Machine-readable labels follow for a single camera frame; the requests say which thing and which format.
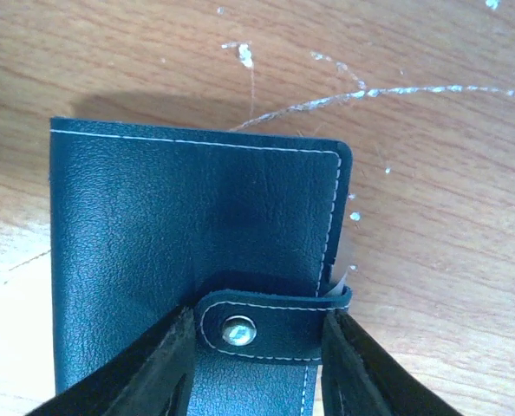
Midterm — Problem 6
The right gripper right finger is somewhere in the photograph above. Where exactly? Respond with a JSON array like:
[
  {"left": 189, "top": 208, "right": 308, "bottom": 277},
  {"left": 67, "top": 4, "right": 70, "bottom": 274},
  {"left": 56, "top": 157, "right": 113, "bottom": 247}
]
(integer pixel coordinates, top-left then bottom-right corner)
[{"left": 321, "top": 311, "right": 459, "bottom": 416}]

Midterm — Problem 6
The blue leather card holder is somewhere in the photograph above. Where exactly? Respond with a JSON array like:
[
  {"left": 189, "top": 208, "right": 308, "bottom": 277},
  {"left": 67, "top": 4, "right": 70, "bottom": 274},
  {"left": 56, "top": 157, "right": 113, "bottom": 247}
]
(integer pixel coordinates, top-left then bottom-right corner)
[{"left": 49, "top": 118, "right": 352, "bottom": 415}]

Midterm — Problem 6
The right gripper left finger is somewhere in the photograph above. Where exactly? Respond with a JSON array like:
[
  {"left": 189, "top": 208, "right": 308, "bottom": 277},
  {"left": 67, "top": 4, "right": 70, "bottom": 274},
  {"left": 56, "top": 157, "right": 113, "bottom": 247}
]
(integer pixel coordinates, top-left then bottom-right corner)
[{"left": 29, "top": 308, "right": 196, "bottom": 416}]

